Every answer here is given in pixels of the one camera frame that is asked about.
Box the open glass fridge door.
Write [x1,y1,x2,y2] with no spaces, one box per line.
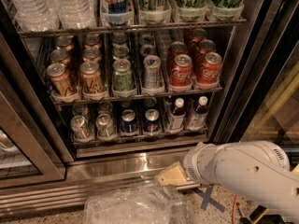
[211,0,299,149]

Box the blue cola can left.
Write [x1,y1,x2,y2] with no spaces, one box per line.
[121,109,137,133]

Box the red cola can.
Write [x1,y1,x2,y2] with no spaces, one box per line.
[167,41,188,74]
[170,54,192,87]
[195,39,216,64]
[196,52,222,84]
[184,28,207,47]

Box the clear plastic bag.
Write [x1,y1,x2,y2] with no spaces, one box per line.
[83,186,195,224]

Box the red cola can middle right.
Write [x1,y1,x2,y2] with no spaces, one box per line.
[195,39,216,64]

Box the yellow black stand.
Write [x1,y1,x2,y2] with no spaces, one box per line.
[240,205,284,224]

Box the red cola can back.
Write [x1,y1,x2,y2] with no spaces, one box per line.
[184,28,207,47]

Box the tan can front right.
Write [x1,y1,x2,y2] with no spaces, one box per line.
[79,61,105,94]

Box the clear water bottle left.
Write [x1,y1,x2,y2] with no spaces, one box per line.
[12,0,59,32]

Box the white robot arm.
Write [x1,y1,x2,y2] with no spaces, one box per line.
[155,141,299,224]

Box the silver can bottom left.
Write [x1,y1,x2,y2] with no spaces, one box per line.
[70,116,92,139]

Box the green can front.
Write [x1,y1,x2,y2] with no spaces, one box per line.
[112,59,134,91]

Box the red cola can front left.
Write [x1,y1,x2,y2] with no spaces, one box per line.
[170,54,192,87]

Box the clear water bottle right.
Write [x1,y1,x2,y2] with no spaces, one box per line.
[58,0,96,29]

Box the blue cola can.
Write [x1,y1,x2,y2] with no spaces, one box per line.
[144,109,160,133]
[121,109,137,133]

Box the left glass fridge door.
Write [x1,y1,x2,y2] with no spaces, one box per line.
[0,72,65,189]

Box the gold can front left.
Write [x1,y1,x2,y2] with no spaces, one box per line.
[46,63,77,97]

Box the red cola can middle left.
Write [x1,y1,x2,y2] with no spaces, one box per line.
[167,41,188,74]

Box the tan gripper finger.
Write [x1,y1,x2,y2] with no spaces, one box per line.
[155,161,188,186]

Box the silver slim can front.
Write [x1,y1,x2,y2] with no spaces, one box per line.
[144,55,161,89]

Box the blue cola can right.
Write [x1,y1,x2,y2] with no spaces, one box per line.
[144,109,160,133]

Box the blue tape cross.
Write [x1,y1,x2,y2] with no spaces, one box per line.
[192,185,225,213]

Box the orange cable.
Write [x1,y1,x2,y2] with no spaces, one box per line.
[231,194,239,224]

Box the red cola can front right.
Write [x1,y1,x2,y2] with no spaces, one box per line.
[196,52,222,84]

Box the clear water bottle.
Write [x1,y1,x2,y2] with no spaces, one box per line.
[12,0,59,32]
[58,0,96,29]

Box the steel fridge base grille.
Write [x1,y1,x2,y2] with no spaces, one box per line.
[0,147,189,217]

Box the dark bottle white cap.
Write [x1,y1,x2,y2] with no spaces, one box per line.
[186,96,208,131]
[167,98,186,130]

